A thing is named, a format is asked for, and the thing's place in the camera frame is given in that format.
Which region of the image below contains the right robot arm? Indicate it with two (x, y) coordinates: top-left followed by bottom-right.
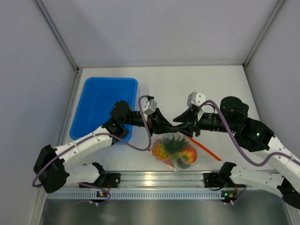
(173, 96), (300, 209)

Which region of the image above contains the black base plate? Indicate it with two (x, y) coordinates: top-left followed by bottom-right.
(203, 172), (235, 188)
(84, 172), (121, 188)

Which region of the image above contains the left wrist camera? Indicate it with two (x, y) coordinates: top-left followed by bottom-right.
(142, 99), (157, 120)

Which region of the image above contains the fake pineapple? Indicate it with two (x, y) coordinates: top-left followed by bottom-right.
(151, 135), (189, 161)

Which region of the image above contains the slotted cable duct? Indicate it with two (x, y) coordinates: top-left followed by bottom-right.
(47, 189), (227, 200)

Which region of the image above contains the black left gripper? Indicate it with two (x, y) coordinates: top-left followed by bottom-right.
(122, 107), (176, 137)

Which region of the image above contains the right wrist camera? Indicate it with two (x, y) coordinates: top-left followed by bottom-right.
(187, 92), (206, 121)

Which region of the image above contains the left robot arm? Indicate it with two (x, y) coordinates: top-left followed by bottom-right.
(32, 99), (174, 193)

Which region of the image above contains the aluminium mounting rail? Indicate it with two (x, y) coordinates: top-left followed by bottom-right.
(107, 171), (214, 189)

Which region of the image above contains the clear zip top bag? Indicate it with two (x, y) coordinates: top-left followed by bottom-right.
(150, 133), (222, 171)

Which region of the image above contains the blue plastic bin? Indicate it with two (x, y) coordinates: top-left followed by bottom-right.
(69, 77), (138, 140)

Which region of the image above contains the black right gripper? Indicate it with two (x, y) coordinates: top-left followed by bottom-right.
(172, 107), (238, 137)

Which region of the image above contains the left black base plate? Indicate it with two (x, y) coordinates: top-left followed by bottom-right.
(84, 172), (121, 188)

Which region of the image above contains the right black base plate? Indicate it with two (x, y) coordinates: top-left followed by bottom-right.
(203, 172), (235, 188)

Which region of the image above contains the fake dark eggplant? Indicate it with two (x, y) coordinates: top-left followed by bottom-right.
(177, 159), (191, 169)

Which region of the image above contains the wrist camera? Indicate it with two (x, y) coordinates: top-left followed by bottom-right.
(142, 99), (157, 120)
(187, 92), (206, 121)

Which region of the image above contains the fake orange peach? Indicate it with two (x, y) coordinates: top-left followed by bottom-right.
(178, 145), (197, 164)

